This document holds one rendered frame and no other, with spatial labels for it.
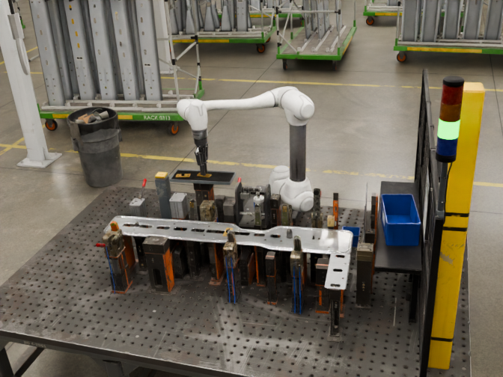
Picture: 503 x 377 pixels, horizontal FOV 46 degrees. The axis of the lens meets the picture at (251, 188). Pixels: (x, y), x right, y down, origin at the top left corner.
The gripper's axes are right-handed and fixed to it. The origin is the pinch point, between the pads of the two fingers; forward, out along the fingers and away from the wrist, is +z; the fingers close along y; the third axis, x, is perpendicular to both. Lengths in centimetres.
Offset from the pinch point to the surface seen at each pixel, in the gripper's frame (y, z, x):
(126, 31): -318, 5, -272
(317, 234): 17, 20, 75
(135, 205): 28.8, 14.4, -30.6
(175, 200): 24.6, 9.4, -5.9
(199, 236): 39.0, 20.2, 16.0
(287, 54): -566, 92, -163
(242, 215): 7.6, 22.6, 26.8
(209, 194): 4.0, 13.9, 4.9
